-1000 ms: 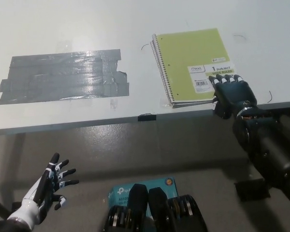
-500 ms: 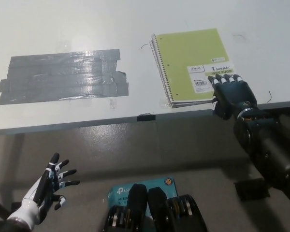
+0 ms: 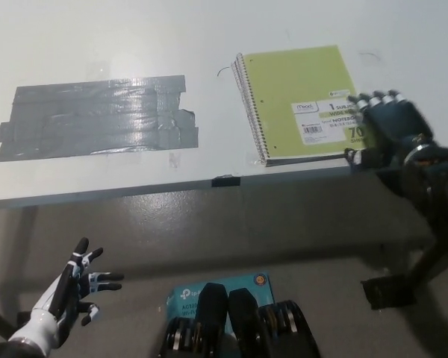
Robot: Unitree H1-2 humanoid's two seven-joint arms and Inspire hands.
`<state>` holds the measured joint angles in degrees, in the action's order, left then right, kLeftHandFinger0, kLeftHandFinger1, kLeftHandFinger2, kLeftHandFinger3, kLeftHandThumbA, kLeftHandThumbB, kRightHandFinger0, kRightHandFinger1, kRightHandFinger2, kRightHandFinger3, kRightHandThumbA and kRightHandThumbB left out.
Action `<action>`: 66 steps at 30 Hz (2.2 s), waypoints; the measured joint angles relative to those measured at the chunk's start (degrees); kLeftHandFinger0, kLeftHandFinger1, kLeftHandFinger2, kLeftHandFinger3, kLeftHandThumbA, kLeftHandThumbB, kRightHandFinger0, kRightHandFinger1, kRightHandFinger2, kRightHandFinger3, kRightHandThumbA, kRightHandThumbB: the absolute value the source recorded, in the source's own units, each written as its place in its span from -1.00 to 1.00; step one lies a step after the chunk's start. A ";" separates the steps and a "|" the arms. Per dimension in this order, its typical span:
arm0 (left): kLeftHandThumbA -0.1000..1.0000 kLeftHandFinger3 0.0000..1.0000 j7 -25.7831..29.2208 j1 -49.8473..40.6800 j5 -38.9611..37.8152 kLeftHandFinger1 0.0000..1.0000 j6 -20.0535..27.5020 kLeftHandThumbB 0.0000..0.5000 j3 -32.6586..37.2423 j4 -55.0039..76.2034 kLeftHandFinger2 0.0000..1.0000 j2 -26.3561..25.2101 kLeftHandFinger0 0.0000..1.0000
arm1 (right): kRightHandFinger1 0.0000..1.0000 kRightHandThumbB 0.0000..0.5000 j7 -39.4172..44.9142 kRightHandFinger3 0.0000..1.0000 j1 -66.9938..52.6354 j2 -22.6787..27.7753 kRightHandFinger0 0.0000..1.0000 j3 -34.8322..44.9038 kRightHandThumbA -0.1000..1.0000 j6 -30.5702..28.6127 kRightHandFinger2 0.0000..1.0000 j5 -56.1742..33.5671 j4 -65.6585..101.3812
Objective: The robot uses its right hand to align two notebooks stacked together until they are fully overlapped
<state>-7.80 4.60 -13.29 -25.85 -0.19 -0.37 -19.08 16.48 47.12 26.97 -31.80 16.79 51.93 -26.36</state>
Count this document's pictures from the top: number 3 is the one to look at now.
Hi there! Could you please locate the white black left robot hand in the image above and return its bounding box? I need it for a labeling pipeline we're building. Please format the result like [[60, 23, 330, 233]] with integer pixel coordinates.
[[7, 237, 125, 350]]

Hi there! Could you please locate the purple spiral notebook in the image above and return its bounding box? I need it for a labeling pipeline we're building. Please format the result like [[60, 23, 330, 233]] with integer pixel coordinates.
[[231, 63, 354, 168]]

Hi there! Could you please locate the small black tape strip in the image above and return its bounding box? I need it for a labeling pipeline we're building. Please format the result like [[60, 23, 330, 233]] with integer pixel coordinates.
[[211, 175, 241, 187]]

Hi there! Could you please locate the grey duct tape patch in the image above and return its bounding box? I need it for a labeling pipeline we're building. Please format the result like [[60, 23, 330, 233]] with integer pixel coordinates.
[[0, 74, 199, 163]]

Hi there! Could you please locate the teal router box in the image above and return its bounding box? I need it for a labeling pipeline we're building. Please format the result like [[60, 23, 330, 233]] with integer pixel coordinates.
[[166, 274, 276, 333]]

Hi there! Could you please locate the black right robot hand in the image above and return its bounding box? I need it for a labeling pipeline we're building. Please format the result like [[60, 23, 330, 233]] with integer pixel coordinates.
[[343, 89, 436, 169]]

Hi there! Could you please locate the green spiral notebook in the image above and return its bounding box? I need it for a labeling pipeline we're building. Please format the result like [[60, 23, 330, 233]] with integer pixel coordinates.
[[231, 44, 369, 168]]

